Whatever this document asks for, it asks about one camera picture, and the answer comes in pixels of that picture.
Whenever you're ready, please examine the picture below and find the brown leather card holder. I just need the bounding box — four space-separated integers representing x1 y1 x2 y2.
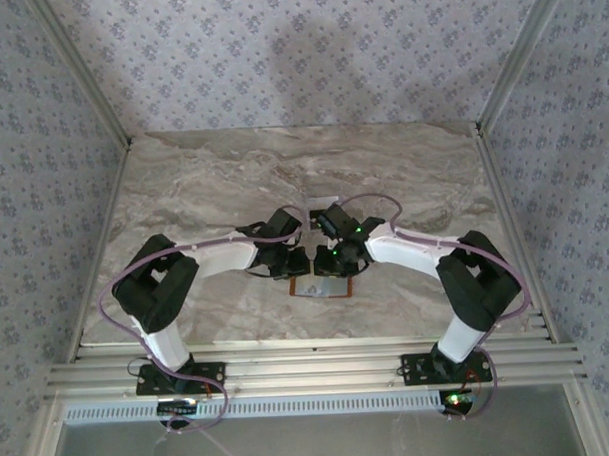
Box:
288 274 357 301

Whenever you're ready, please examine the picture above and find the clear plastic card sleeve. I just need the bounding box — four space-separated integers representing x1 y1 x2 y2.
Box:
294 279 349 298

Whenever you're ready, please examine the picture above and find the grey metal sheet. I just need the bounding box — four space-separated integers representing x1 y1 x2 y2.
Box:
50 405 592 456

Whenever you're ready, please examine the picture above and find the aluminium extrusion base frame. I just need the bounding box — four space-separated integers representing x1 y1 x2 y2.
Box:
42 327 589 403

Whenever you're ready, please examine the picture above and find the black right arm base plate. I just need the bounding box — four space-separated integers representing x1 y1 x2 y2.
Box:
399 350 493 387

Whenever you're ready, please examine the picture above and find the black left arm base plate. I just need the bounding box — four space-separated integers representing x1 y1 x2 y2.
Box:
134 361 227 396

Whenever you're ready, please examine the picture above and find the grey slotted cable duct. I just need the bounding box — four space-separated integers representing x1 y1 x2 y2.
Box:
62 388 445 427

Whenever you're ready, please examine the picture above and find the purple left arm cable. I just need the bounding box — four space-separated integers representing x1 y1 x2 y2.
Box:
93 203 313 439

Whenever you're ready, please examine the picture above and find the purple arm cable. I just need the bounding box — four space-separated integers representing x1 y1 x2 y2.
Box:
335 187 537 428
93 203 313 439

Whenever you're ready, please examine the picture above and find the aluminium side rail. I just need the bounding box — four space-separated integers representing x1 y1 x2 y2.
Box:
473 126 560 346
58 141 143 362

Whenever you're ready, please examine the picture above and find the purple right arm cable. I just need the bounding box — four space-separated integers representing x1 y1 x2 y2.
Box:
335 187 537 428

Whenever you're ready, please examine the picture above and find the thin pale wire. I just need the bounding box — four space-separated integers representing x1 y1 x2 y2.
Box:
198 427 246 456

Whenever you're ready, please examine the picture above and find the aluminium corner post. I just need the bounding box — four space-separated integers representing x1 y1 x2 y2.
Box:
474 0 580 136
23 0 136 152

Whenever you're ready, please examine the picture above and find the aluminium frame leg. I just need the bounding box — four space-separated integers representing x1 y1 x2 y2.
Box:
562 379 609 456
19 398 68 456

